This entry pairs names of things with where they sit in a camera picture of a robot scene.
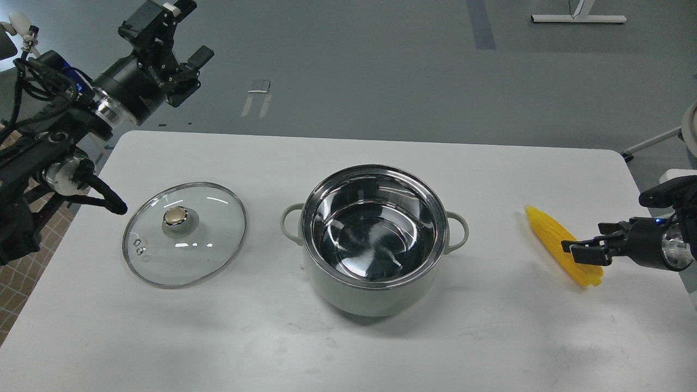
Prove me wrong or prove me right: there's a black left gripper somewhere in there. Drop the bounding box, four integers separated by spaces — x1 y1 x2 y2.
94 1 215 126

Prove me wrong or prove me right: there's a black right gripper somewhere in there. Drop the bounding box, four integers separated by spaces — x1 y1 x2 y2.
561 217 669 268

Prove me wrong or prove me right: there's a glass pot lid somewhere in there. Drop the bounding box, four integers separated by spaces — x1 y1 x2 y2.
121 182 247 289

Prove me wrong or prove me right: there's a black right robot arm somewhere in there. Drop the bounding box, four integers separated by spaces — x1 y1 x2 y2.
561 175 696 272

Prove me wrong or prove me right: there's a grey-green steel cooking pot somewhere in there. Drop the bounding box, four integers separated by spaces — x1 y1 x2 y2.
280 164 469 317

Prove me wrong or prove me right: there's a yellow corn cob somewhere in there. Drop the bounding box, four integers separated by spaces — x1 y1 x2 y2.
524 204 603 287

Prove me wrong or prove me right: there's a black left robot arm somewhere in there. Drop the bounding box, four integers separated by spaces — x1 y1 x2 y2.
1 1 214 266

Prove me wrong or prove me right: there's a grey office chair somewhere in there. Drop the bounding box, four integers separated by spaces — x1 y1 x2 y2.
1 11 41 60

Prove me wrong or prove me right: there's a beige checkered cloth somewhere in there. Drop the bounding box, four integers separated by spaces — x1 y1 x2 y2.
0 128 77 346

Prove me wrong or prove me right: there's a white desk leg base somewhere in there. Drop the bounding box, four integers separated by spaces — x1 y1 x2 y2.
530 1 628 25

